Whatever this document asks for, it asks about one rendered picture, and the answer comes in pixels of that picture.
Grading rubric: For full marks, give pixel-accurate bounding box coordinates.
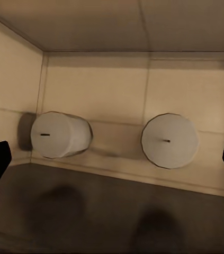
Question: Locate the pillar candle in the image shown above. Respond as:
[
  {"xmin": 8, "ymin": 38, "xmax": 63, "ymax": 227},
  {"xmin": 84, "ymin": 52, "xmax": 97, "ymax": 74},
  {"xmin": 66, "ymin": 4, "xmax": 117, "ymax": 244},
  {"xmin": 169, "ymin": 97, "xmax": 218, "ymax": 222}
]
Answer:
[
  {"xmin": 140, "ymin": 113, "xmax": 199, "ymax": 169},
  {"xmin": 31, "ymin": 111, "xmax": 93, "ymax": 159}
]

